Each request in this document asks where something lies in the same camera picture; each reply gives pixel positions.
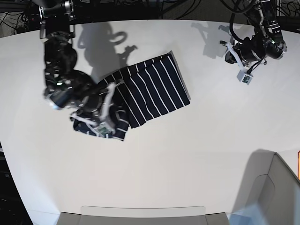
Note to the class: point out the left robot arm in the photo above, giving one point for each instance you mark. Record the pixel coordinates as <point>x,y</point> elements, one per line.
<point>268,38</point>

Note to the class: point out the navy white striped T-shirt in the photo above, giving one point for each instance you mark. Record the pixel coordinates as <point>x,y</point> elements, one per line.
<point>151,89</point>

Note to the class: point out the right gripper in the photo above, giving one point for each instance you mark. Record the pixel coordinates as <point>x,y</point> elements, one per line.
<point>89,100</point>

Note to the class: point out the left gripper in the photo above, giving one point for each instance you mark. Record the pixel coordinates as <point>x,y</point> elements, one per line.
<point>251,50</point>

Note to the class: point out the orange object at right edge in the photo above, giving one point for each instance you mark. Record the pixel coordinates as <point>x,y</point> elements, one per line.
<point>298,165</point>

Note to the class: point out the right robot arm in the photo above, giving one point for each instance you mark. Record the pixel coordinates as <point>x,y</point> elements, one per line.
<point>65,86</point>

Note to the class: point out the grey plastic bin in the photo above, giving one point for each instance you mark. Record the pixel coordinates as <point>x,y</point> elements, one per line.
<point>269,192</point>

